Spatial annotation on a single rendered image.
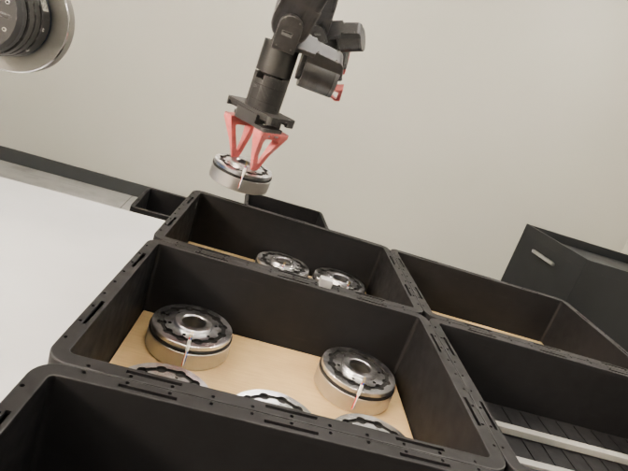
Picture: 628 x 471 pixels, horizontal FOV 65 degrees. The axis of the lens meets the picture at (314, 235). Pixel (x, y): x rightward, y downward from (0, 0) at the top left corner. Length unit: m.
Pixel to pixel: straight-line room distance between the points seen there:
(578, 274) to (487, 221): 2.27
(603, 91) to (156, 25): 3.35
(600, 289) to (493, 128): 2.21
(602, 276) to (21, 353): 1.91
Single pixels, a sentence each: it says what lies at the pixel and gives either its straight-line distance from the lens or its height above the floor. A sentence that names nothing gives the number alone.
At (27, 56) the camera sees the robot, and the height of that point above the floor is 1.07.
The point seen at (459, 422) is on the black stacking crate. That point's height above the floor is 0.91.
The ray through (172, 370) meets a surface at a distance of 0.56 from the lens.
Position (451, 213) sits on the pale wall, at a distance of 4.18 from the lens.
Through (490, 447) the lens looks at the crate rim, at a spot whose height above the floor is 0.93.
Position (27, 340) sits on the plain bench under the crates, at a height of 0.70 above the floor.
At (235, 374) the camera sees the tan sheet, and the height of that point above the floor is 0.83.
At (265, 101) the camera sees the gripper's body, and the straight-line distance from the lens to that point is 0.80.
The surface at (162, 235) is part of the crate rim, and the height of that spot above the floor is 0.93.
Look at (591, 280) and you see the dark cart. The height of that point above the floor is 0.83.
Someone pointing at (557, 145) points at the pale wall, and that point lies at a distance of 4.43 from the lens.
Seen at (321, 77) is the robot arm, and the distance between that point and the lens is 0.81.
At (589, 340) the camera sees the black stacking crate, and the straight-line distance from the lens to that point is 1.07.
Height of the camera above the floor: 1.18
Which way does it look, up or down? 16 degrees down
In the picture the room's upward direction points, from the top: 19 degrees clockwise
